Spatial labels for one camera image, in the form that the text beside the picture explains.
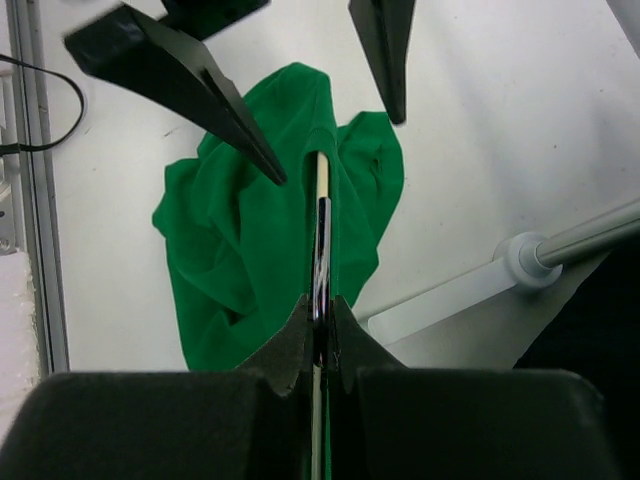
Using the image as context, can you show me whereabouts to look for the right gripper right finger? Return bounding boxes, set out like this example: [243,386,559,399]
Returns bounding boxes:
[329,296,405,395]

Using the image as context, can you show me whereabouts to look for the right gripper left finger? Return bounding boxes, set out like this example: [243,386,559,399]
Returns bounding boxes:
[234,294,313,397]

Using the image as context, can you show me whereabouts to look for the silver white clothes rack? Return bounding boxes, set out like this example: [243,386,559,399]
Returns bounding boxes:
[367,199,639,347]

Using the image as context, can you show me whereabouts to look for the cream wire hanger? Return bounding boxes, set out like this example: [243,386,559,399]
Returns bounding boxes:
[310,152,332,480]

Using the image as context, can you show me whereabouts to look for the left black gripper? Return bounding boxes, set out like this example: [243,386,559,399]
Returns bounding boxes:
[64,0,287,185]

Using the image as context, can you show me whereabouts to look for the green t shirt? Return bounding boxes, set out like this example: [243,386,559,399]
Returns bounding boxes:
[152,61,405,480]

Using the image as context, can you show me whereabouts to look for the black thin cable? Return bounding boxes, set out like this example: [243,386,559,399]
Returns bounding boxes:
[0,52,86,157]

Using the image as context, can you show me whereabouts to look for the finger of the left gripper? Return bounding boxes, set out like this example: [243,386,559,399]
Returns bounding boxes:
[348,0,415,124]

